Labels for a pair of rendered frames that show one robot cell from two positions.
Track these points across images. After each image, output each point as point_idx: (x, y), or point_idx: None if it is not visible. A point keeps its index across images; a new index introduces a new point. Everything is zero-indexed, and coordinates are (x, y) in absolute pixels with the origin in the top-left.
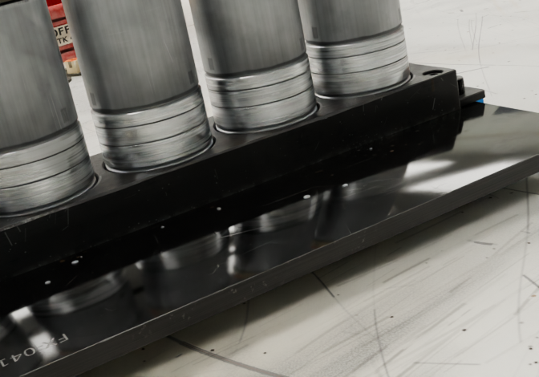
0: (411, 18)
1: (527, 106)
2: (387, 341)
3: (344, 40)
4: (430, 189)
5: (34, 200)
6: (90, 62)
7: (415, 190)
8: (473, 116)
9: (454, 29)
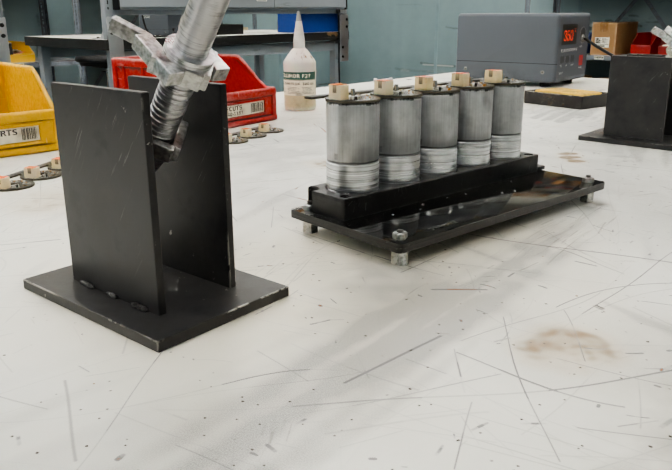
0: None
1: None
2: (558, 237)
3: (502, 134)
4: (553, 194)
5: (407, 178)
6: (425, 126)
7: (547, 194)
8: (546, 174)
9: None
